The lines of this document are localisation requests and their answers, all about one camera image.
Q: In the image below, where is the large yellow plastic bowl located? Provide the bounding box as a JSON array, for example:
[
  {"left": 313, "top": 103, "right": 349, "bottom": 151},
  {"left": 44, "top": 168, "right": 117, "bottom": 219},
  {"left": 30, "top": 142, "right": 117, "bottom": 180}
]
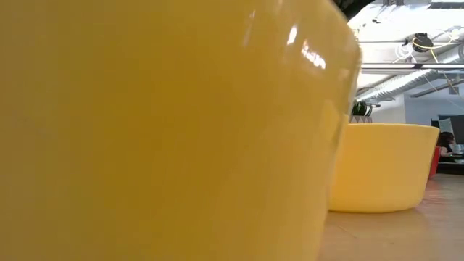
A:
[
  {"left": 0, "top": 0, "right": 363, "bottom": 261},
  {"left": 328, "top": 123, "right": 441, "bottom": 214}
]

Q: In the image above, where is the green potted plant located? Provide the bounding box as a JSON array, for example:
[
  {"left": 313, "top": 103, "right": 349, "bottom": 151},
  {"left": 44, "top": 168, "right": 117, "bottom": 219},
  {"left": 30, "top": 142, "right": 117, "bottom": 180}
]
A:
[{"left": 350, "top": 100, "right": 373, "bottom": 124}]

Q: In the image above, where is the person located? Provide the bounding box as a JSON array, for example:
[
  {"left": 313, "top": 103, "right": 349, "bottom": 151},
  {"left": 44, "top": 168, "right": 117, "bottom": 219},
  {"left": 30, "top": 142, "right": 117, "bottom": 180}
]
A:
[{"left": 436, "top": 131, "right": 458, "bottom": 157}]

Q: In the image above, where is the dark office desk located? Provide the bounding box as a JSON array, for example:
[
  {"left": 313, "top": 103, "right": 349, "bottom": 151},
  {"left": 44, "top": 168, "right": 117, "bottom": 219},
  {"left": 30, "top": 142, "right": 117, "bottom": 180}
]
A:
[{"left": 436, "top": 154, "right": 464, "bottom": 175}]

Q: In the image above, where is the dark computer monitor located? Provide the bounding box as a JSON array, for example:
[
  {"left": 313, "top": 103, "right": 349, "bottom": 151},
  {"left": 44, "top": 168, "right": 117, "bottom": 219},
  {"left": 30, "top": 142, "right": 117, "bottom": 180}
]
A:
[{"left": 431, "top": 114, "right": 464, "bottom": 146}]

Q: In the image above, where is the silver ventilation duct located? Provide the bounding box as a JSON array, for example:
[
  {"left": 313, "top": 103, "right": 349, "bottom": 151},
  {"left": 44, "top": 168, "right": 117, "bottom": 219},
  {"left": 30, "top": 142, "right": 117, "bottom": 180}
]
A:
[{"left": 356, "top": 46, "right": 464, "bottom": 102}]

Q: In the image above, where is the ceiling light rail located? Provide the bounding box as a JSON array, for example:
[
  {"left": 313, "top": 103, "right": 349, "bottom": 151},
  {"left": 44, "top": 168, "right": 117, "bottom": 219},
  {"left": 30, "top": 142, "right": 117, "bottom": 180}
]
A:
[{"left": 360, "top": 62, "right": 464, "bottom": 75}]

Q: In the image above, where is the black ceiling cable reel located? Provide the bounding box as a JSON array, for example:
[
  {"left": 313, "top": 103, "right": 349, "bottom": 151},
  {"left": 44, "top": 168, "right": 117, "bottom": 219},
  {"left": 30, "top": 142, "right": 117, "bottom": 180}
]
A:
[{"left": 405, "top": 32, "right": 434, "bottom": 54}]

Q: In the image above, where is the yellow ceiling cable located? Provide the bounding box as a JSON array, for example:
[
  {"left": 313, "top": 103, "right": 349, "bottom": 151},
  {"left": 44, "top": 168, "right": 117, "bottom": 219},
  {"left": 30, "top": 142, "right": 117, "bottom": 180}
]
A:
[{"left": 411, "top": 35, "right": 456, "bottom": 65}]

